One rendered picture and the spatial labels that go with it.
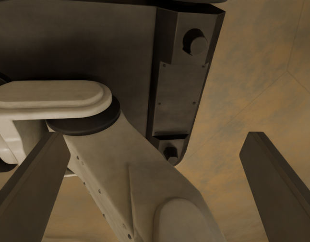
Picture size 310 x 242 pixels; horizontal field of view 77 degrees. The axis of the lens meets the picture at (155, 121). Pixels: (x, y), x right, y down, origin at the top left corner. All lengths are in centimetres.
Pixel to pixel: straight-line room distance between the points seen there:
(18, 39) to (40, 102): 17
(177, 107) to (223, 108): 38
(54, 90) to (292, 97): 95
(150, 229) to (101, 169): 13
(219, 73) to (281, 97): 36
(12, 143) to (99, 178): 19
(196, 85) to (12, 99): 39
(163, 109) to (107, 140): 24
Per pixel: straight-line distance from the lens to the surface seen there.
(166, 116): 56
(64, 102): 36
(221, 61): 76
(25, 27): 49
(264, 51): 84
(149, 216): 23
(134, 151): 33
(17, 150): 43
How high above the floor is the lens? 61
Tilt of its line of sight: 48 degrees down
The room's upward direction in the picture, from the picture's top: 165 degrees clockwise
